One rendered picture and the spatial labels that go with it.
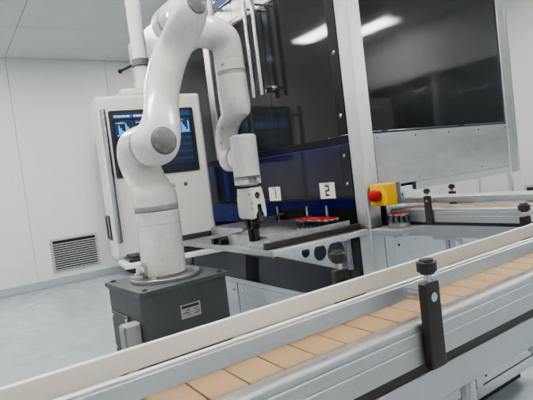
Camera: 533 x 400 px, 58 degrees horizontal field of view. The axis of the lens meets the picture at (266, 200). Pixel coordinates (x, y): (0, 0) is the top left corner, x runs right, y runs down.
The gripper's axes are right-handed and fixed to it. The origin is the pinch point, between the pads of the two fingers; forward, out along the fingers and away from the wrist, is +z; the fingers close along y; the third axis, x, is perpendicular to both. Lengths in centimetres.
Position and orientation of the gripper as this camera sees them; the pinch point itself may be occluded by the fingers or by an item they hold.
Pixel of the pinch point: (254, 234)
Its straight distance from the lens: 151.0
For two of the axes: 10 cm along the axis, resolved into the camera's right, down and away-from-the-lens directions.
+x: -8.2, 1.2, -5.6
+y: -5.6, 0.2, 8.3
